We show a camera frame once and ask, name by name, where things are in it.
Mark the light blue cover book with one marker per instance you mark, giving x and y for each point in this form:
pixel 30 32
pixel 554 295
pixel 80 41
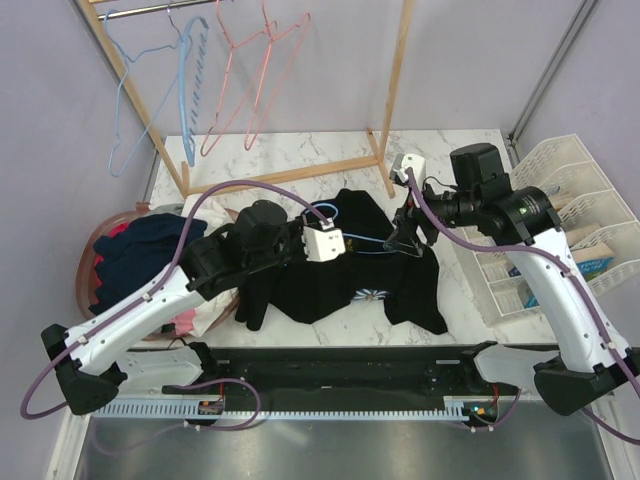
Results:
pixel 593 261

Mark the white slotted cable duct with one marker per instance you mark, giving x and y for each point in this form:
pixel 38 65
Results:
pixel 195 410

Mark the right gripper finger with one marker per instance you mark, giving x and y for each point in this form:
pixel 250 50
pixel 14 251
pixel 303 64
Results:
pixel 391 244
pixel 410 243

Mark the thin blue wire hanger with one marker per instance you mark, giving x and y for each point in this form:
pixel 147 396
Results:
pixel 127 86

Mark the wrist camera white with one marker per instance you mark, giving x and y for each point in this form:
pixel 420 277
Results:
pixel 400 166
pixel 323 246

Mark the light blue wire hanger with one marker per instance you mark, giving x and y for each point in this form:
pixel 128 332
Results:
pixel 365 245

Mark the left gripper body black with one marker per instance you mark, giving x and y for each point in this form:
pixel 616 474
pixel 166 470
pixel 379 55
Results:
pixel 292 246

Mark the pink garment in basket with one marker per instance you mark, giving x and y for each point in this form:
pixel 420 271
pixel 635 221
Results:
pixel 184 323

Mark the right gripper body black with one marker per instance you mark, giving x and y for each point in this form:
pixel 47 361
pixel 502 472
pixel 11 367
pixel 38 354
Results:
pixel 412 214

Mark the blue book tan pages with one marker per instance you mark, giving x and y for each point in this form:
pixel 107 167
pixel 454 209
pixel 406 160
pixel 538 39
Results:
pixel 576 235

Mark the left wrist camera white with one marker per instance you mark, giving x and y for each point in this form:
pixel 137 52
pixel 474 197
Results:
pixel 323 246

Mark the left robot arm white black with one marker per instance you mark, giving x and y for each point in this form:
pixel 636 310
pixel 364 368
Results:
pixel 95 361

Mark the black t shirt with daisy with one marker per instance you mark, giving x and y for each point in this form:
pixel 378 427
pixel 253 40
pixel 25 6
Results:
pixel 310 291

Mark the navy garment in basket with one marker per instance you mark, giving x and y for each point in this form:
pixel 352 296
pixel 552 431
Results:
pixel 133 257

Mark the blue wavy plastic hanger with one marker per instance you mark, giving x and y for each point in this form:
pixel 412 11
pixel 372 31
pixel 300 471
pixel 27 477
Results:
pixel 192 55

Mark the white plastic file organizer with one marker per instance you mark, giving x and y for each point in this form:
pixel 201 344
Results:
pixel 582 194

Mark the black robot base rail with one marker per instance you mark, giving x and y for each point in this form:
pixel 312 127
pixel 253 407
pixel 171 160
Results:
pixel 381 377

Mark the pink laundry basket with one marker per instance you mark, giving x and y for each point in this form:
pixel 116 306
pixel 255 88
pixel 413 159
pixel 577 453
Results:
pixel 86 279

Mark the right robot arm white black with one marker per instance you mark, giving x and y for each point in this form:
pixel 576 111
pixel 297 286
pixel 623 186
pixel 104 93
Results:
pixel 483 213

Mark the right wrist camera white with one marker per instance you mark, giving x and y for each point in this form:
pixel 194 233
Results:
pixel 400 166

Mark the pink wire hanger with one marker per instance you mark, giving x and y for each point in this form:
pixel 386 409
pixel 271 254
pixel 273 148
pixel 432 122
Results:
pixel 282 48
pixel 256 82

